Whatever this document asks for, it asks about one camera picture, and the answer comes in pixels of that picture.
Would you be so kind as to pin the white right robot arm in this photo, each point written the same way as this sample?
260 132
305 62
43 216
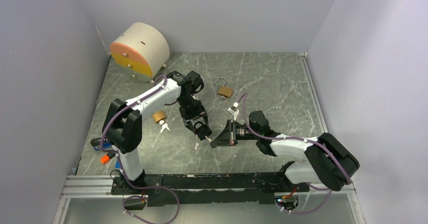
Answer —
326 160

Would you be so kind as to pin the black padlock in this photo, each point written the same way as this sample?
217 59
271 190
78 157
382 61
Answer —
202 130

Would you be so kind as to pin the large brass padlock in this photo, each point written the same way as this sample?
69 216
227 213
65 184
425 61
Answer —
224 91

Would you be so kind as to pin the small brass padlock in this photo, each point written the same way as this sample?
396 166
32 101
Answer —
159 116

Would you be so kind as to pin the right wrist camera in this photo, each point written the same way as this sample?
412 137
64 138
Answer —
234 111

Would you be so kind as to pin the round cream drawer cabinet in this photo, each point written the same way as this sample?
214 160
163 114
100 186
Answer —
140 51

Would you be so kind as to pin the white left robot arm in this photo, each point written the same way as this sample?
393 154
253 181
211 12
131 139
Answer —
123 125

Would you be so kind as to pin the black base frame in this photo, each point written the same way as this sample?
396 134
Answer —
170 189

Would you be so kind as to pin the orange black marker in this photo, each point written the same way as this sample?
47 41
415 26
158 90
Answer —
107 157

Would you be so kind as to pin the blue usb stick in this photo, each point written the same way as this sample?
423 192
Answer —
95 143

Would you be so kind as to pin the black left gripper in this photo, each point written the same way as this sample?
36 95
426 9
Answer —
199 113

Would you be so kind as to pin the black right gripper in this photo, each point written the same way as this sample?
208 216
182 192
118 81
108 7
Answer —
228 136

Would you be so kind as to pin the silver keys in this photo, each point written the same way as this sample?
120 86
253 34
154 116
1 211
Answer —
224 99

